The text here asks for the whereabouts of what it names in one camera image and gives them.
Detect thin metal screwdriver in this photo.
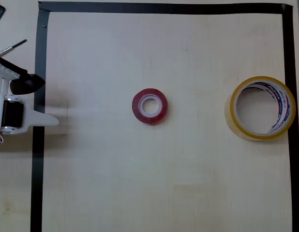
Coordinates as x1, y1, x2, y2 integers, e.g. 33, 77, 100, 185
0, 39, 28, 58

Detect small red tape roll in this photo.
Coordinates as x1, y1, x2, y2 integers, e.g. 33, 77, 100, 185
132, 88, 168, 126

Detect black camera cable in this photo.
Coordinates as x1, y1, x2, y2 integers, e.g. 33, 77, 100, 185
0, 54, 28, 75

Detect large clear yellow tape roll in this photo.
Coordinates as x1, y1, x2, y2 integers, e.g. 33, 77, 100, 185
224, 76, 297, 142

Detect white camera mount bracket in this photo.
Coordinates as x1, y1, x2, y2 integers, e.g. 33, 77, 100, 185
0, 59, 21, 96

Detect black webcam on gripper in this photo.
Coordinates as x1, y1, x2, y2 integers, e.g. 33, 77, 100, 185
10, 73, 46, 95

